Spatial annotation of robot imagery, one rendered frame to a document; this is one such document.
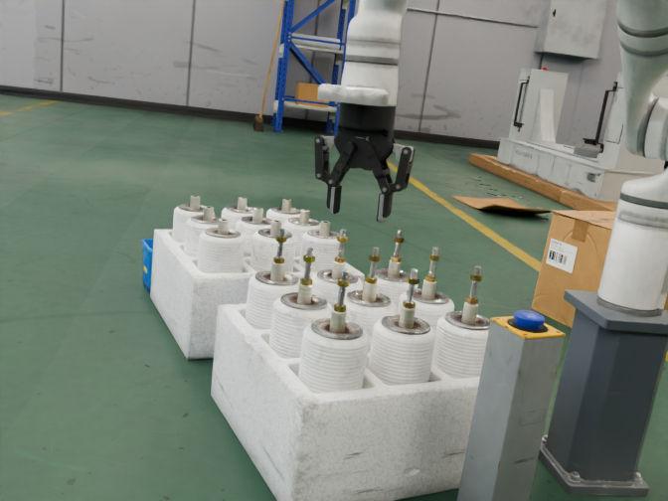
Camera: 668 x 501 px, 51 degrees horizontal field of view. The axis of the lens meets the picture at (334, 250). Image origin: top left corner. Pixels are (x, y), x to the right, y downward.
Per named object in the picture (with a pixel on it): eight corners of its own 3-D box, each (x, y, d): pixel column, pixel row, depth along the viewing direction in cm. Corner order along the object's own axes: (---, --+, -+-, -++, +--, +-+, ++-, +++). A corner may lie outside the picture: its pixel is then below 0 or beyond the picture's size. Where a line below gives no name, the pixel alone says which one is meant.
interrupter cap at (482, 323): (494, 335, 108) (495, 331, 108) (445, 328, 109) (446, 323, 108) (488, 319, 115) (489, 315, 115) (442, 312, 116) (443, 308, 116)
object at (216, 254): (231, 305, 159) (238, 228, 154) (244, 321, 150) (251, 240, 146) (188, 307, 154) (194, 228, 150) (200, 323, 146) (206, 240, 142)
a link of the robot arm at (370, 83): (313, 100, 88) (317, 50, 86) (346, 99, 98) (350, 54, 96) (383, 108, 85) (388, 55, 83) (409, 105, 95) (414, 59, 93)
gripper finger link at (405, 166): (403, 145, 91) (388, 188, 93) (416, 150, 91) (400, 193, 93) (409, 144, 94) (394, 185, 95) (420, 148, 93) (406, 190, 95)
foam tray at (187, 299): (291, 293, 195) (298, 231, 191) (355, 349, 161) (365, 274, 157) (149, 297, 178) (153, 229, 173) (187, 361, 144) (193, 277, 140)
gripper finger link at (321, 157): (328, 134, 98) (334, 176, 98) (316, 136, 98) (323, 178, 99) (321, 135, 95) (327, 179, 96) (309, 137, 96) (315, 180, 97)
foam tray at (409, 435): (389, 377, 149) (401, 296, 144) (508, 479, 115) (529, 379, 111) (210, 395, 131) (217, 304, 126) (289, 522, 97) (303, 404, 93)
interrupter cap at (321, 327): (335, 319, 107) (336, 314, 106) (373, 335, 102) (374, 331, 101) (299, 328, 101) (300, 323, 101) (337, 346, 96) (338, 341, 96)
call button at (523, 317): (528, 322, 96) (531, 308, 96) (548, 333, 93) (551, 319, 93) (505, 324, 95) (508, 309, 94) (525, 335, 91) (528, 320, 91)
